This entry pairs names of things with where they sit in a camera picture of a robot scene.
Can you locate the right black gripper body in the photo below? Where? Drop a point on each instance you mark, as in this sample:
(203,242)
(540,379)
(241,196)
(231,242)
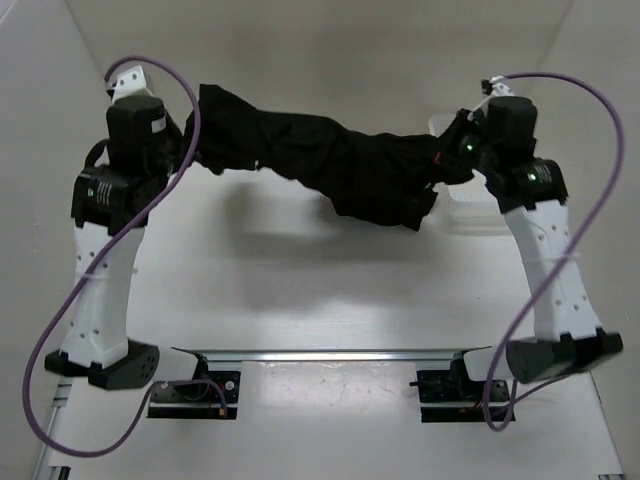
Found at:
(469,131)

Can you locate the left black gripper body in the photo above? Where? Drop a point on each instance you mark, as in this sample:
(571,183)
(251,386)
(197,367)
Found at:
(172,156)

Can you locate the black trousers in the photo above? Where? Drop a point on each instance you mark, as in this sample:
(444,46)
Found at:
(383,179)

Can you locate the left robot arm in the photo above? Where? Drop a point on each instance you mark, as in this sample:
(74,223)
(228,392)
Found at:
(121,176)

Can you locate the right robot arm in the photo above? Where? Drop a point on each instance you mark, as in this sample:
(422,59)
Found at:
(497,140)

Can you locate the white plastic mesh basket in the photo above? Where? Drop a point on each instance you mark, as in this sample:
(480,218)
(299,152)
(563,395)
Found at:
(469,209)

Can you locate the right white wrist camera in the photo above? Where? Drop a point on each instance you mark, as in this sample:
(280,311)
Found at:
(494,87)

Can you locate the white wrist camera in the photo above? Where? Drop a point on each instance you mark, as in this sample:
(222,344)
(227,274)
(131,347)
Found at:
(494,87)
(131,82)

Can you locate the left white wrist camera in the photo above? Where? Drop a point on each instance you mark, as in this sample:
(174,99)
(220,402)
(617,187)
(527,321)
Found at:
(131,82)

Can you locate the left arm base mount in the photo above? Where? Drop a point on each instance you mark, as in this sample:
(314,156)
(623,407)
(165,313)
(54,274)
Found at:
(200,401)

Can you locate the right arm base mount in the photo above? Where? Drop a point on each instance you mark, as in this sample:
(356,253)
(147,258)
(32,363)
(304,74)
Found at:
(448,397)

